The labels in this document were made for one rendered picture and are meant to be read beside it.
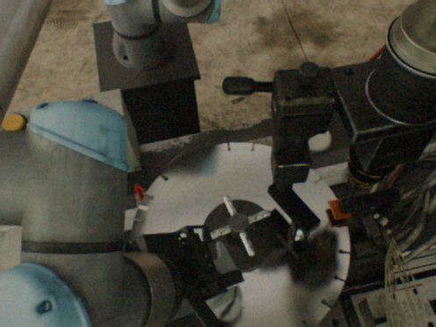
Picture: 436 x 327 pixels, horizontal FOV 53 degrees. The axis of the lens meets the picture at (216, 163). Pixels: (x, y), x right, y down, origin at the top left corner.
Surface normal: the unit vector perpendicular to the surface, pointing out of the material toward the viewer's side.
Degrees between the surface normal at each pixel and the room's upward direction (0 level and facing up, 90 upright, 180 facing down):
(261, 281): 0
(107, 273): 64
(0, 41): 51
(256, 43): 0
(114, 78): 0
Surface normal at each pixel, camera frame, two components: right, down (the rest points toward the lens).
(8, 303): -0.43, -0.11
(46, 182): -0.10, -0.06
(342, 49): -0.04, -0.48
